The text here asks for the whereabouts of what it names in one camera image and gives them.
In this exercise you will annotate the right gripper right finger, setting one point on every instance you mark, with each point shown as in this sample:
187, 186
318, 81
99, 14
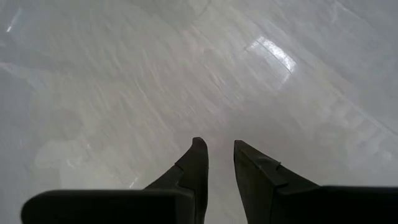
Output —
258, 180

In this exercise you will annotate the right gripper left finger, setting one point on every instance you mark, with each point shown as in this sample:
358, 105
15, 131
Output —
194, 174

